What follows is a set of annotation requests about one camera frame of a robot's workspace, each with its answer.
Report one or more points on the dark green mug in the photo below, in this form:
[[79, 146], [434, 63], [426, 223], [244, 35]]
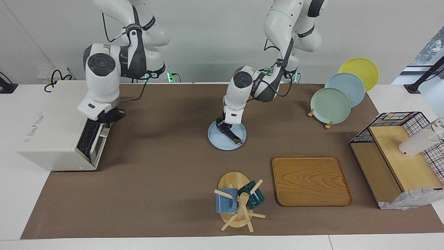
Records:
[[256, 199]]

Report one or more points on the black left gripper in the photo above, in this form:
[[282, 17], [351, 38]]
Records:
[[222, 125]]

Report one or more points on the blue racked plate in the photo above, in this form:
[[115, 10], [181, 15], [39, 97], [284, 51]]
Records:
[[347, 83]]

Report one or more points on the white glass oven door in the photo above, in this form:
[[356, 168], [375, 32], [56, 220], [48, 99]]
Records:
[[99, 139]]

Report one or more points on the yellow plate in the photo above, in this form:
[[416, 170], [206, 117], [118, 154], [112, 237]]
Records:
[[360, 67]]

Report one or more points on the light blue plate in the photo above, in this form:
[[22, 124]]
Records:
[[218, 140]]

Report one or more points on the pale green plate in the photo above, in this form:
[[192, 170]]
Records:
[[329, 106]]

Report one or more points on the white cup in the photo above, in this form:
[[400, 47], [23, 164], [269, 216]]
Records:
[[414, 144]]

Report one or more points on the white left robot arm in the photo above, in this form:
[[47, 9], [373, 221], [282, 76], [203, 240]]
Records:
[[242, 86]]

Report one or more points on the dark purple eggplant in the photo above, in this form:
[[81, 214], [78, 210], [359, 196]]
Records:
[[239, 140]]

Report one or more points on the brown wooden tray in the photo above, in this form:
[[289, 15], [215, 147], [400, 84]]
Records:
[[310, 182]]

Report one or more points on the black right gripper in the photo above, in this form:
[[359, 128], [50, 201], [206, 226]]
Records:
[[109, 116]]

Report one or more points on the clear glass cup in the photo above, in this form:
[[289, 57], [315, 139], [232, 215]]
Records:
[[440, 125]]

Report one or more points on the light wooden stepped shelf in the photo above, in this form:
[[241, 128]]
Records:
[[406, 163]]

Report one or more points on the wooden plate rack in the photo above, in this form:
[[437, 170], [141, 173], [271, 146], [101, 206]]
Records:
[[310, 113]]

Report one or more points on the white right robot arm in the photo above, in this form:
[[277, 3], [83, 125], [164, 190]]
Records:
[[102, 83]]

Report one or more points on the white toaster oven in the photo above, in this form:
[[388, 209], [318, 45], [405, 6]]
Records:
[[48, 128]]

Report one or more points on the wooden mug tree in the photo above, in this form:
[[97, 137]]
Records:
[[232, 180]]

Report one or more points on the black clamp device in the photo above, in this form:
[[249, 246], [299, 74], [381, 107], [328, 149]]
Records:
[[7, 88]]

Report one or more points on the grey patterned cloth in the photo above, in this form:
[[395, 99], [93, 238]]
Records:
[[412, 199]]

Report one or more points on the blue mug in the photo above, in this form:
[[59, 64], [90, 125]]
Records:
[[225, 205]]

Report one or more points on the grey framed window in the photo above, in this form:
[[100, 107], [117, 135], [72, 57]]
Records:
[[433, 45]]

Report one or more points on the brown table mat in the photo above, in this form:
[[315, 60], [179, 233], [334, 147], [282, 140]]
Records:
[[166, 173]]

